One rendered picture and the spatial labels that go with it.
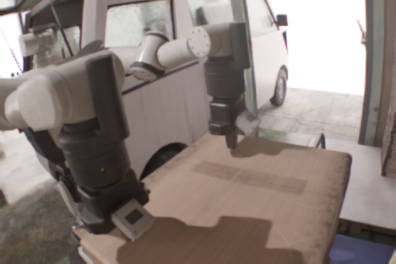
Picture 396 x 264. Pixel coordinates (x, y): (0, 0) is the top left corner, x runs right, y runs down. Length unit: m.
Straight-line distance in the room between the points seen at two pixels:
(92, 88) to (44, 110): 0.06
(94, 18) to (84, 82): 1.16
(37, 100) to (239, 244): 0.34
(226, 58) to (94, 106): 0.32
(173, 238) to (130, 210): 0.10
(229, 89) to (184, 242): 0.31
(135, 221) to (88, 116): 0.15
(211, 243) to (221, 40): 0.37
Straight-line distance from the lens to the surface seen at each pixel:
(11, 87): 0.53
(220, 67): 0.54
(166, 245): 0.43
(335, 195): 0.50
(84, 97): 0.30
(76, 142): 0.31
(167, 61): 0.68
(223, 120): 0.57
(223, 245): 0.41
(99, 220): 0.38
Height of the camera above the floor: 1.42
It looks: 22 degrees down
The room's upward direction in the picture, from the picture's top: 8 degrees counter-clockwise
